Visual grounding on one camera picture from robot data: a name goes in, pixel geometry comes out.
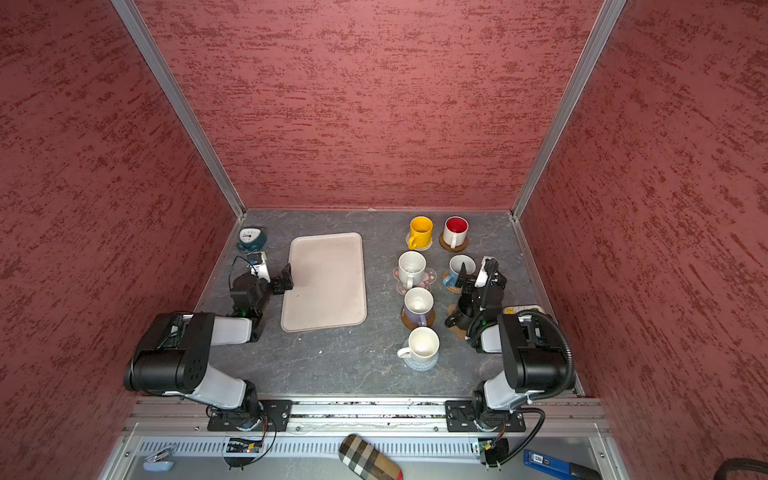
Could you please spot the cream calculator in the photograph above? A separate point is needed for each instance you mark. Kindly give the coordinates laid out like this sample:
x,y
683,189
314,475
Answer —
x,y
513,310

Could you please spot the grey woven round coaster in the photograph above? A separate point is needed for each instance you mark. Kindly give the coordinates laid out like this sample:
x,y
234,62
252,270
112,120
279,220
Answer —
x,y
421,365

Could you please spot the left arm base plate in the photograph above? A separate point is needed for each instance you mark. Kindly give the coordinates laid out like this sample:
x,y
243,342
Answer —
x,y
268,414

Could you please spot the dark brown round coaster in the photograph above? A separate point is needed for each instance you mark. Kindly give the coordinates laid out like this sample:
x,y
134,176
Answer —
x,y
456,249

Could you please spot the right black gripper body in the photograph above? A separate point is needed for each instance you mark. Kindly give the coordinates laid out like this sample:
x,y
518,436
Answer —
x,y
475,296

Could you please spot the light blue floral mug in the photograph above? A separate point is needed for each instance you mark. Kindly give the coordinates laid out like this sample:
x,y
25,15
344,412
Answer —
x,y
458,265

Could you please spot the plaid case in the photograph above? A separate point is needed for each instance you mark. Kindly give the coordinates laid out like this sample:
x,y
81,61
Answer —
x,y
367,462

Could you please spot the brown paw coaster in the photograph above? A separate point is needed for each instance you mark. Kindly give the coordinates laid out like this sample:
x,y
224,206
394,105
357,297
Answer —
x,y
459,333

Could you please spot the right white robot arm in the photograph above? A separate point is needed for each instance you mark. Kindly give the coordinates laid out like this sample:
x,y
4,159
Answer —
x,y
537,359

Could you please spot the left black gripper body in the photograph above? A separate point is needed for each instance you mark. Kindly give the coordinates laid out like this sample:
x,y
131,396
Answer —
x,y
265,290

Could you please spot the white mug red inside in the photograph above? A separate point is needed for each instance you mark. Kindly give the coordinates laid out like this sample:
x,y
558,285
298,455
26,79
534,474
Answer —
x,y
455,230

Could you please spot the yellow mug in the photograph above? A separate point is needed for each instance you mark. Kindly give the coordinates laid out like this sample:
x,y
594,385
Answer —
x,y
420,232

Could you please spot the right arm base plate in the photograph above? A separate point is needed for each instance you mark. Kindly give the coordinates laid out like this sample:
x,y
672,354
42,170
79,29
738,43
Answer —
x,y
473,416

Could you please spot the small stapler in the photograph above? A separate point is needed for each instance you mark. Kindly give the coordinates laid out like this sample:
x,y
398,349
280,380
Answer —
x,y
160,461

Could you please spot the black mug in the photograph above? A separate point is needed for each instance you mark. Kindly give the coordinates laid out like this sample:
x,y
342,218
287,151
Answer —
x,y
459,317

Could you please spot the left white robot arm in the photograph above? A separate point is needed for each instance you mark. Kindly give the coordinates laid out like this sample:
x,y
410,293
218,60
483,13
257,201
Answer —
x,y
172,357

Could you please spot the brown wooden round coaster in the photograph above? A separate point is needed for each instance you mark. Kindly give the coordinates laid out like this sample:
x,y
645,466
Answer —
x,y
411,325

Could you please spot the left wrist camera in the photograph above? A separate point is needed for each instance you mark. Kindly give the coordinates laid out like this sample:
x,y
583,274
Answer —
x,y
258,264

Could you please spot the beige serving tray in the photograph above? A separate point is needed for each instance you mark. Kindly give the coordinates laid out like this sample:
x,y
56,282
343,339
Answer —
x,y
329,287

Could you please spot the blue tool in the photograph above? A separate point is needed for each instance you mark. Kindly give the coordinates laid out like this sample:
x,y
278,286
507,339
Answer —
x,y
557,468

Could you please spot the white woven round coaster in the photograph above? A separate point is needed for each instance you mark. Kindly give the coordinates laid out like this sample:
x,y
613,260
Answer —
x,y
424,248

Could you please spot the pink flower coaster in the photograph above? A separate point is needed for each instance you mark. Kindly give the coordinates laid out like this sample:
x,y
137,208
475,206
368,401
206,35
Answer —
x,y
428,279

